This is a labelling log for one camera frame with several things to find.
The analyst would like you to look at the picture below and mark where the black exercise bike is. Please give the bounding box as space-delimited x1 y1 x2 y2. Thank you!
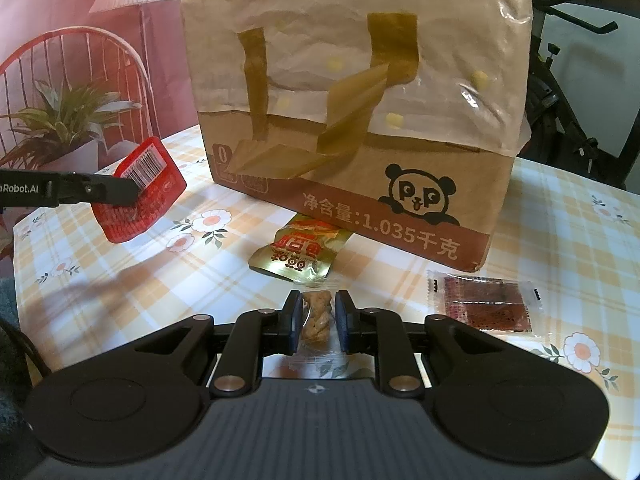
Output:
521 0 639 193

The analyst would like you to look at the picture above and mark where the small brown twist snack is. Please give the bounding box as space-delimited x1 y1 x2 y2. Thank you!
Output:
302 289 333 346

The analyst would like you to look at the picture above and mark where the gold red snack packet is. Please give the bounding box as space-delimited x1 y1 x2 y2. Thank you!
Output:
248 214 352 285

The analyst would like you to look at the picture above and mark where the checkered floral tablecloth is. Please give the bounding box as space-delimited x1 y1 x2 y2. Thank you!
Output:
12 123 640 480

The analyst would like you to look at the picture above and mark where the red printed wall curtain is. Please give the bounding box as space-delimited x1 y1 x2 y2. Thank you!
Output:
1 0 198 170

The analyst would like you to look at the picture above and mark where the dark red clear packet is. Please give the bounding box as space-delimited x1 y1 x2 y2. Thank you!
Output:
427 272 544 337

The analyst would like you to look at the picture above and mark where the cardboard box with plastic liner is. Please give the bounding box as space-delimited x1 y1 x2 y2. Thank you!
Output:
181 0 533 272

